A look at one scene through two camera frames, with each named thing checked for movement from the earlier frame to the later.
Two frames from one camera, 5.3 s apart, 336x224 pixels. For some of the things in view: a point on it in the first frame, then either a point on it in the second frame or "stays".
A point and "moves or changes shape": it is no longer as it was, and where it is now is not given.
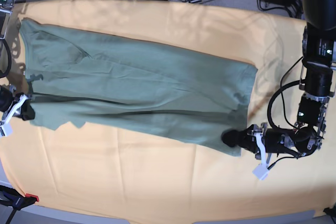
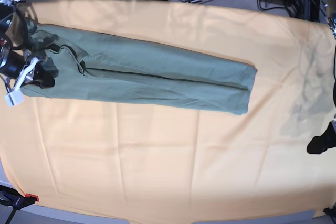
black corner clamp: (331, 211) stays
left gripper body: (10, 102) -> (12, 65)
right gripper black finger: (241, 138) -> (320, 144)
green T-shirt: (81, 78) moves or changes shape
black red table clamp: (14, 198) stays
